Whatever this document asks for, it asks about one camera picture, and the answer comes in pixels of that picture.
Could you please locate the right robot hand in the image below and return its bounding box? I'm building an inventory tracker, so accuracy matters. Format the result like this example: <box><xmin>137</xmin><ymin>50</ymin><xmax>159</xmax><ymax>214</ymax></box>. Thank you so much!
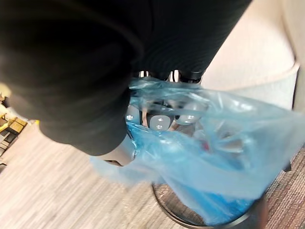
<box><xmin>0</xmin><ymin>0</ymin><xmax>253</xmax><ymax>167</ymax></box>

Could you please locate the blue plastic trash bag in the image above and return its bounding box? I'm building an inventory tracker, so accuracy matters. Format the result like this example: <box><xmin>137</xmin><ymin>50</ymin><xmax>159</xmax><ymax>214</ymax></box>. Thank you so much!
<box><xmin>89</xmin><ymin>76</ymin><xmax>305</xmax><ymax>227</ymax></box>

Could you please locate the small round metal bin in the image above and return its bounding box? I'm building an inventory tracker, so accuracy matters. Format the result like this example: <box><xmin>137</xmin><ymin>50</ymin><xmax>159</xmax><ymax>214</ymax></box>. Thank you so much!
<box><xmin>151</xmin><ymin>181</ymin><xmax>270</xmax><ymax>229</ymax></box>

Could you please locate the wooden shelf unit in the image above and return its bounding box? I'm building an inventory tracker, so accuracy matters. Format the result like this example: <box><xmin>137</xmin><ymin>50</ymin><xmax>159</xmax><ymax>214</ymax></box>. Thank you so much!
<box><xmin>0</xmin><ymin>95</ymin><xmax>28</xmax><ymax>167</ymax></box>

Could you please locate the white upholstered armchair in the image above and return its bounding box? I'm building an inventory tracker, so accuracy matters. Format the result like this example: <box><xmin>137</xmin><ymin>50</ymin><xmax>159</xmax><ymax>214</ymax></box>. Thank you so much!
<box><xmin>201</xmin><ymin>0</ymin><xmax>305</xmax><ymax>173</ymax></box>

